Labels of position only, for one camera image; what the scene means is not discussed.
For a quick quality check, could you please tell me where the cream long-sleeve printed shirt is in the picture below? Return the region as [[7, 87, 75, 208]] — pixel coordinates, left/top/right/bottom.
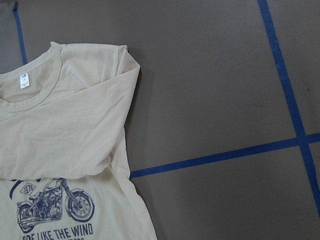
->
[[0, 42, 157, 240]]

